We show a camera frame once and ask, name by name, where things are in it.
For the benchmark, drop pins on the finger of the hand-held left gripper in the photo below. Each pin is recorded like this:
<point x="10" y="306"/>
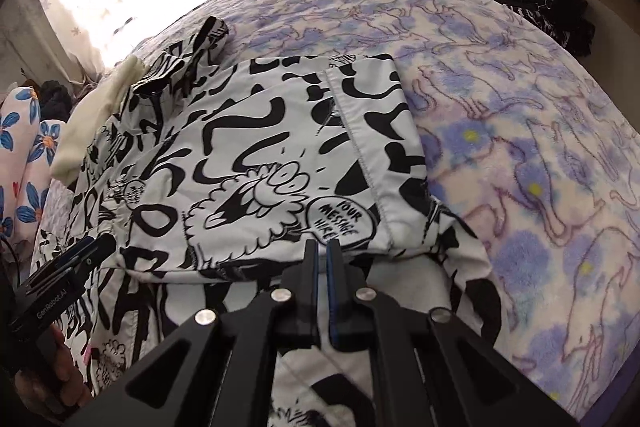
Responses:
<point x="75" y="249"/>
<point x="100" y="249"/>

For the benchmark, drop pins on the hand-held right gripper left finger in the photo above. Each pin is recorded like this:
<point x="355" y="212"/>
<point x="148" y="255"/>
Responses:
<point x="314" y="279"/>

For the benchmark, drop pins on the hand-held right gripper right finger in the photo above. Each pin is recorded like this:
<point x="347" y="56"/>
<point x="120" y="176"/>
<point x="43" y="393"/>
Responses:
<point x="334" y="289"/>

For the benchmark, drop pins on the black and white printed garment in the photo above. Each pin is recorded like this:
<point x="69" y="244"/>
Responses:
<point x="250" y="132"/>

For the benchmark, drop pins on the person's left hand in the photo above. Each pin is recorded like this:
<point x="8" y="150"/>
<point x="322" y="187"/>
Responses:
<point x="67" y="369"/>

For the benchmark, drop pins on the blue flower print pillow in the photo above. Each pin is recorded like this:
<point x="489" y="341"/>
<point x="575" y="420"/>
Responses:
<point x="25" y="157"/>

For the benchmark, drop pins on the cream cloth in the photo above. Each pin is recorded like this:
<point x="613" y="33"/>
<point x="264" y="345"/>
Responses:
<point x="85" y="127"/>

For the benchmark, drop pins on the dark fuzzy cloth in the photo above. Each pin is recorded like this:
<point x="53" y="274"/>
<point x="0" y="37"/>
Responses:
<point x="55" y="96"/>

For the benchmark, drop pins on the purple floral fleece blanket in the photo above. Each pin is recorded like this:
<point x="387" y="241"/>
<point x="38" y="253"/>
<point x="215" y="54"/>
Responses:
<point x="500" y="82"/>

